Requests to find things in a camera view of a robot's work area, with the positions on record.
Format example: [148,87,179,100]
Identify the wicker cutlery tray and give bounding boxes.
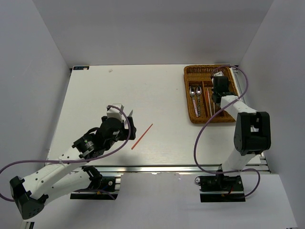
[184,64,239,124]

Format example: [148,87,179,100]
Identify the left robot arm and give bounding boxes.
[10,116,136,220]

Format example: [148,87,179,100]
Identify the dark handled spoon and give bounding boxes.
[195,86,202,117]

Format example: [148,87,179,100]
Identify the dark handled knife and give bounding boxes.
[124,110,133,126]

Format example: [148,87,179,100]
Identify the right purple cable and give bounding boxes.
[194,65,262,198]

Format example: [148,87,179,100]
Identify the purple cable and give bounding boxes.
[0,104,132,202]
[194,65,262,198]

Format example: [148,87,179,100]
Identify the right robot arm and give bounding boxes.
[212,76,271,190]

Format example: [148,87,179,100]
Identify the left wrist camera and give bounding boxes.
[107,104,124,120]

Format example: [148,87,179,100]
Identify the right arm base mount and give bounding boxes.
[194,175,245,203]

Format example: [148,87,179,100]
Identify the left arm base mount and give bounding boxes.
[70,166,121,200]

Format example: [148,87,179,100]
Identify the blue label sticker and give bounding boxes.
[73,66,90,71]

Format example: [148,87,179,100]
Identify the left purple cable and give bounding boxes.
[0,104,132,202]

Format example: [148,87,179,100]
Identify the white chopstick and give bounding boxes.
[208,90,214,116]

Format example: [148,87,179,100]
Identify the aluminium table rail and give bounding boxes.
[95,165,270,173]

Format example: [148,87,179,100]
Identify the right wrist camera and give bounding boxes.
[211,71,224,78]

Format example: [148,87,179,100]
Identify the orange chopstick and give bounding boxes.
[131,124,153,150]
[204,88,212,117]

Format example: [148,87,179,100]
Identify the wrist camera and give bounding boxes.
[211,71,224,78]
[107,104,124,120]

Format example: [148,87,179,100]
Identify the pink handled spoon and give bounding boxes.
[189,86,198,117]

